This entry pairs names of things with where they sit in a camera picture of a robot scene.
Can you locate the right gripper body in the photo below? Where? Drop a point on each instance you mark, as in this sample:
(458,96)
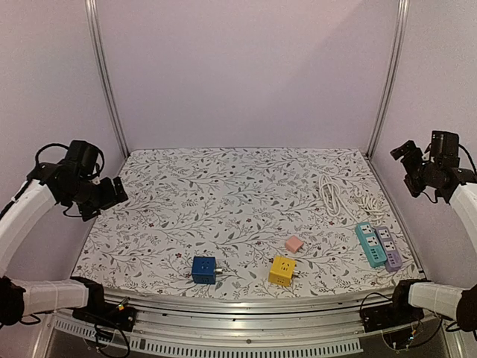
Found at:
(404,152)

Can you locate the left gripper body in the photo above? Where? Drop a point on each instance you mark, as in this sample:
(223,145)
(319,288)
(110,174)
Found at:
(90,198)

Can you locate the blue cube socket adapter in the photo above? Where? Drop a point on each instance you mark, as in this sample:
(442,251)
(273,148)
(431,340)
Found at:
(205,270)

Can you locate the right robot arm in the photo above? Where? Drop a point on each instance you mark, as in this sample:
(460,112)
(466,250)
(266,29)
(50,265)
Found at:
(438,167)

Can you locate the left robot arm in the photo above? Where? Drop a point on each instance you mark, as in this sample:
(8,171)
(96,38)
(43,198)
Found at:
(73,181)

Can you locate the pink plug adapter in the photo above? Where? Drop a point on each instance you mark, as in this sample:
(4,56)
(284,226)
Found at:
(293,244)

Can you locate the purple power strip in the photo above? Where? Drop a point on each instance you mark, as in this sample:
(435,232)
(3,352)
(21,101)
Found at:
(393,259)

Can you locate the teal power strip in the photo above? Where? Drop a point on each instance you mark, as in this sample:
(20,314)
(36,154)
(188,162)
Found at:
(370,244)

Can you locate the floral table mat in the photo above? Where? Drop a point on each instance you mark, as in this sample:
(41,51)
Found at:
(240,205)

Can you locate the yellow cube socket adapter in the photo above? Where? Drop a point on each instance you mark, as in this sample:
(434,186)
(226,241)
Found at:
(282,271)

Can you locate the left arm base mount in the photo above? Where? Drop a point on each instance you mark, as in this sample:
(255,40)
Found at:
(119,316)

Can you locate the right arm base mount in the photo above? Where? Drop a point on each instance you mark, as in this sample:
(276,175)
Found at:
(384,316)

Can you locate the right aluminium frame post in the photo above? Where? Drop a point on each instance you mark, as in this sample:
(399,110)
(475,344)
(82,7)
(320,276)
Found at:
(390,78)

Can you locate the aluminium frame post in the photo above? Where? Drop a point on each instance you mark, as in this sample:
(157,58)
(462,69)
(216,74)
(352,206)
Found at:
(390,78)
(93,20)

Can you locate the aluminium front rail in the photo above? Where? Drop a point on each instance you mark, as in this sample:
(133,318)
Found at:
(322,326)

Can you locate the left aluminium frame post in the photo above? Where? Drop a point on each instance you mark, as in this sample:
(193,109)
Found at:
(93,20)

